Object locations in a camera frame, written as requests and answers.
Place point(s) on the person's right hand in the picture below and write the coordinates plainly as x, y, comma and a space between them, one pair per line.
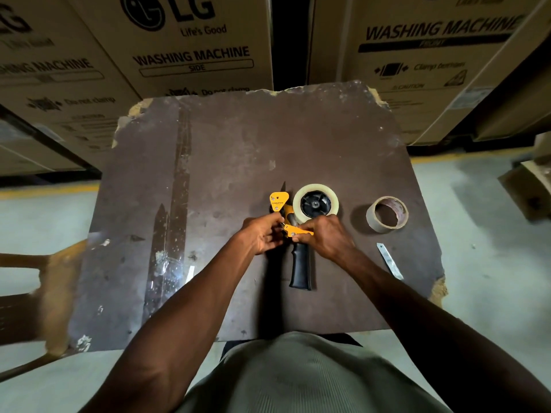
327, 238

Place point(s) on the person's left hand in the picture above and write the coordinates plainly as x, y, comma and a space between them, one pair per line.
257, 234

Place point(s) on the person's right thumb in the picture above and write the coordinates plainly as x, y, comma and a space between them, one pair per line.
303, 238

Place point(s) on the person's left thumb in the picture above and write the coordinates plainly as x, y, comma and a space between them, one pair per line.
272, 218

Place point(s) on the yellow black tape dispenser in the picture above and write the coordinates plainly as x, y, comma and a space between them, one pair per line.
300, 266

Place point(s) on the person's left forearm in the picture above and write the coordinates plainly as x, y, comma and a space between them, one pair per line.
185, 318

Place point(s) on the person's right forearm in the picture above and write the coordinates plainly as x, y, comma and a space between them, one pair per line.
430, 331

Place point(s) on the clear packing tape roll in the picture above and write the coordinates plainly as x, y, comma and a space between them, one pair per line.
302, 197

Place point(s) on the nearly empty tape roll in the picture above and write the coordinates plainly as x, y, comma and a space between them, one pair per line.
373, 222

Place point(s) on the metal cutter blade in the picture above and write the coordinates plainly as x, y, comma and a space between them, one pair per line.
390, 261

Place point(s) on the small clear tape scrap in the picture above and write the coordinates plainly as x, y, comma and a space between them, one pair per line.
190, 273

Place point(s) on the person's dark trousers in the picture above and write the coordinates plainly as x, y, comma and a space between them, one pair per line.
344, 338

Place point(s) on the person's grey shirt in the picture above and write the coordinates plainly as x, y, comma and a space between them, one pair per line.
301, 378

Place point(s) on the large printed cardboard box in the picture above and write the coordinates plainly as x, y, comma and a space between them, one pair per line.
193, 47
512, 85
47, 81
413, 60

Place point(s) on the wooden chair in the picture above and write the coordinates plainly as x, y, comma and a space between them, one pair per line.
60, 288

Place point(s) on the small open cardboard box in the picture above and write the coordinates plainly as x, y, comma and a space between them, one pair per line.
527, 189

